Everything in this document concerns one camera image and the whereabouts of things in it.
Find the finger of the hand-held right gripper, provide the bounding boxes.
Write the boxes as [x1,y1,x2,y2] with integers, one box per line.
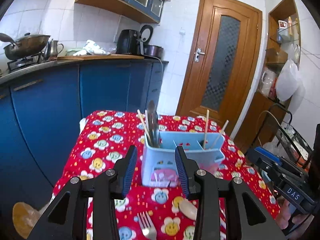
[246,149,273,173]
[254,147,285,167]

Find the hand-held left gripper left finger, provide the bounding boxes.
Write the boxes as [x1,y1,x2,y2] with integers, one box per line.
[25,145,138,240]

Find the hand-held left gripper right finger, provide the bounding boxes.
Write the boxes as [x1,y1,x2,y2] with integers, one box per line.
[174,146,288,240]

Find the light blue utensil box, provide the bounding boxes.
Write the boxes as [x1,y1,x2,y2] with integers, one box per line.
[141,130,225,188]

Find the tan wooden chopstick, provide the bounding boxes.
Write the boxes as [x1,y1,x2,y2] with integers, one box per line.
[137,109,153,147]

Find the person's right hand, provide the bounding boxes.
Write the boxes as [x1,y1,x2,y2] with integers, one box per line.
[277,200,310,230]

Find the wooden shelf unit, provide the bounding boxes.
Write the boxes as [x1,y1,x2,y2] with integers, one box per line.
[234,0,304,153]

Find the red smiley flower tablecloth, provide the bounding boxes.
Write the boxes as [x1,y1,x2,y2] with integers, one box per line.
[51,109,282,240]

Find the black metal cart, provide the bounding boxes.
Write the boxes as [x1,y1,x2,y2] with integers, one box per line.
[256,102,315,165]

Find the steel fork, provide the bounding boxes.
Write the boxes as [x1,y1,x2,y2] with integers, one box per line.
[137,211,157,240]

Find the pink food packages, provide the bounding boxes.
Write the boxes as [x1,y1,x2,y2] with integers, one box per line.
[259,67,278,99]

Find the white plastic bag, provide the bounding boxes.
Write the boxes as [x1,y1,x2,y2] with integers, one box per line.
[275,59,305,102]

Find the brown wooden door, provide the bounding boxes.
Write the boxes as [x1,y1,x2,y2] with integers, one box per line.
[176,0,263,137]

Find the blue kitchen counter cabinet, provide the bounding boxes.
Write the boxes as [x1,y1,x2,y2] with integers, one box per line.
[0,55,169,240]

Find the cardboard box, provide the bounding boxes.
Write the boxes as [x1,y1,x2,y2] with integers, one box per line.
[265,47,288,64]

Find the brown round stool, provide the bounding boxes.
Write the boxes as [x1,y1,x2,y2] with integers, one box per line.
[12,202,42,239]

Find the dark cooking pot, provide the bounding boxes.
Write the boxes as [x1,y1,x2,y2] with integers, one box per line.
[146,44,164,58]

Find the white patterned cloth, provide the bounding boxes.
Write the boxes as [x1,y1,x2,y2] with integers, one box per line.
[72,39,111,56]

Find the black air fryer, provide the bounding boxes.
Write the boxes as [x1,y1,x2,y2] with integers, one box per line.
[116,29,140,55]

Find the metal kettle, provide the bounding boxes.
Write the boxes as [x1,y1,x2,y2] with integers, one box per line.
[42,39,64,62]

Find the gas stove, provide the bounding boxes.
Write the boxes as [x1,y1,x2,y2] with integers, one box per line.
[7,52,44,72]

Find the beige spoon white handle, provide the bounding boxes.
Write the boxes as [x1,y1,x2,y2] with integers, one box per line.
[179,199,198,221]

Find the white power cable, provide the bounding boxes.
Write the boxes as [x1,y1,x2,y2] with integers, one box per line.
[150,55,163,80]

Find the silver door handle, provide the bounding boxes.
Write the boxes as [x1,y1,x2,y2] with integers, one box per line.
[194,48,205,63]

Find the large wok with handle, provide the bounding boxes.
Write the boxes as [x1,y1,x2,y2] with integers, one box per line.
[0,32,52,60]

